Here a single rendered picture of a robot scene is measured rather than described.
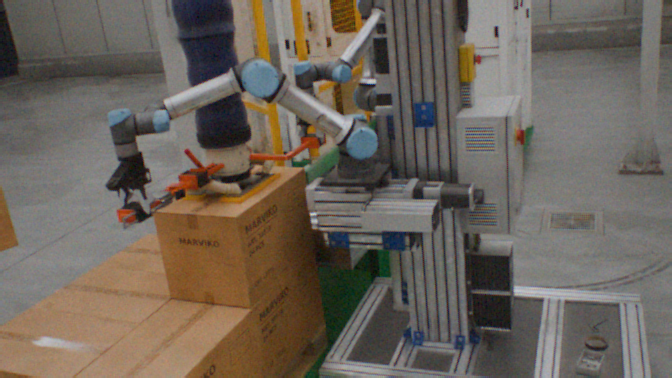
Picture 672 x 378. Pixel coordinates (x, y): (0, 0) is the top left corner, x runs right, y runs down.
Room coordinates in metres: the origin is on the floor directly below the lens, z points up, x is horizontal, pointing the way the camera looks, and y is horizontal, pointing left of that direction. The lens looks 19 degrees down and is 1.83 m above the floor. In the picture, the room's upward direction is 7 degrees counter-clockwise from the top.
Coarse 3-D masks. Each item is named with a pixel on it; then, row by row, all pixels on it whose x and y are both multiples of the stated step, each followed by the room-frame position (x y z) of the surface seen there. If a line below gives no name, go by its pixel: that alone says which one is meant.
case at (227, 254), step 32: (288, 192) 2.76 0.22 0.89; (160, 224) 2.54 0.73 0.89; (192, 224) 2.47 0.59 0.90; (224, 224) 2.40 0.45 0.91; (256, 224) 2.50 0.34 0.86; (288, 224) 2.72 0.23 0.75; (192, 256) 2.48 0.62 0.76; (224, 256) 2.41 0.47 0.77; (256, 256) 2.46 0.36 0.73; (288, 256) 2.69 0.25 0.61; (192, 288) 2.50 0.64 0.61; (224, 288) 2.43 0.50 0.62; (256, 288) 2.43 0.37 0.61
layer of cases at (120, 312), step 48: (144, 240) 3.25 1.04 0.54; (96, 288) 2.74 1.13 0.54; (144, 288) 2.68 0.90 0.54; (288, 288) 2.65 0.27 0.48; (0, 336) 2.40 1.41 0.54; (48, 336) 2.35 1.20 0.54; (96, 336) 2.31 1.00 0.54; (144, 336) 2.26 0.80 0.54; (192, 336) 2.22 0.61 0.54; (240, 336) 2.28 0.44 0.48; (288, 336) 2.60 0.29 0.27
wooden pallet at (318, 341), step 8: (320, 328) 2.87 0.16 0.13; (312, 336) 2.79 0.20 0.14; (320, 336) 2.86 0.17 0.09; (304, 344) 2.71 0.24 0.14; (312, 344) 2.79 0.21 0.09; (320, 344) 2.85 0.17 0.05; (304, 352) 2.82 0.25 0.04; (312, 352) 2.80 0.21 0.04; (320, 352) 2.84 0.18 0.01; (296, 360) 2.62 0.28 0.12; (304, 360) 2.77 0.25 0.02; (312, 360) 2.76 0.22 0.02; (288, 368) 2.56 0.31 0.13; (296, 368) 2.71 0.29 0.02; (304, 368) 2.70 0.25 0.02; (280, 376) 2.49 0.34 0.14; (288, 376) 2.66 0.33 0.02; (296, 376) 2.65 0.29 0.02; (304, 376) 2.67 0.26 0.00
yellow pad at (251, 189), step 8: (264, 176) 2.77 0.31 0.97; (272, 176) 2.78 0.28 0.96; (280, 176) 2.82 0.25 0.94; (240, 184) 2.62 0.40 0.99; (248, 184) 2.69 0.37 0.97; (256, 184) 2.67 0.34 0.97; (264, 184) 2.69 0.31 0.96; (248, 192) 2.60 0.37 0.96; (256, 192) 2.63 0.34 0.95; (224, 200) 2.55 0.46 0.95; (232, 200) 2.54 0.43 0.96; (240, 200) 2.52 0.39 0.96
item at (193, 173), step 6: (192, 168) 2.56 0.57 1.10; (198, 168) 2.54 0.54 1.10; (204, 168) 2.53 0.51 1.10; (180, 174) 2.50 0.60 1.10; (186, 174) 2.51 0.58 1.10; (192, 174) 2.51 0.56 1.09; (198, 174) 2.50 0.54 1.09; (204, 174) 2.49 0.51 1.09; (180, 180) 2.49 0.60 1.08; (186, 180) 2.47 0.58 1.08; (198, 180) 2.47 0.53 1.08; (204, 180) 2.50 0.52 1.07; (192, 186) 2.47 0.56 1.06
